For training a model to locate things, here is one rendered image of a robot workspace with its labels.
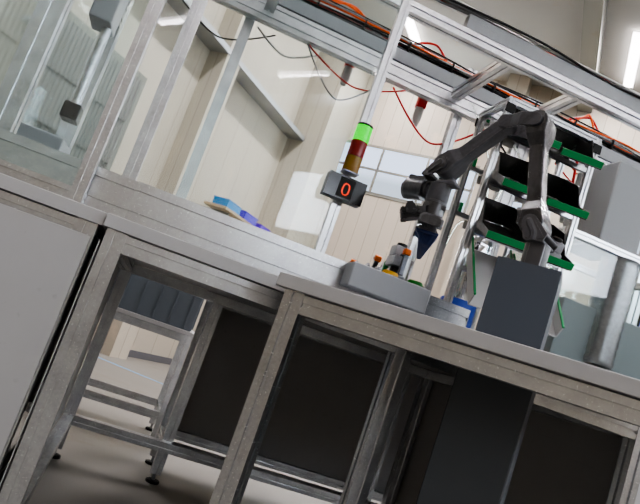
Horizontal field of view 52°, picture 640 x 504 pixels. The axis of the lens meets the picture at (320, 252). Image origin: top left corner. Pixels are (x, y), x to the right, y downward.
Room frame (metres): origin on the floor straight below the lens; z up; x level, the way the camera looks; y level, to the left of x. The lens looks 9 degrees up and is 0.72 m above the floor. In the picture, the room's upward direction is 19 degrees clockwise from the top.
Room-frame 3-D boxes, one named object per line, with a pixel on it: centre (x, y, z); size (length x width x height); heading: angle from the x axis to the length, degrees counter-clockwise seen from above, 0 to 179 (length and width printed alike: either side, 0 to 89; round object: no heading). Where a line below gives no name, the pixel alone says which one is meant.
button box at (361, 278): (1.60, -0.18, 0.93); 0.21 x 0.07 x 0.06; 103
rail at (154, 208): (1.62, 0.02, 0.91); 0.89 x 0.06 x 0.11; 103
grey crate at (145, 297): (3.69, 0.85, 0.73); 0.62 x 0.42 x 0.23; 103
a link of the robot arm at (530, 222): (1.46, -0.46, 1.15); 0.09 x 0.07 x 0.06; 140
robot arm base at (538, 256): (1.47, -0.47, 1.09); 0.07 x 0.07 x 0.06; 67
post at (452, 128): (2.99, -0.40, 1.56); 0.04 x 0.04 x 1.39; 13
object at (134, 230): (2.26, -0.12, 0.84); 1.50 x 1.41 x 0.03; 103
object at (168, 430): (3.28, -0.66, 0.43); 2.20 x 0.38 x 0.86; 103
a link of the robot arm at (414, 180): (1.68, -0.21, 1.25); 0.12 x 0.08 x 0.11; 50
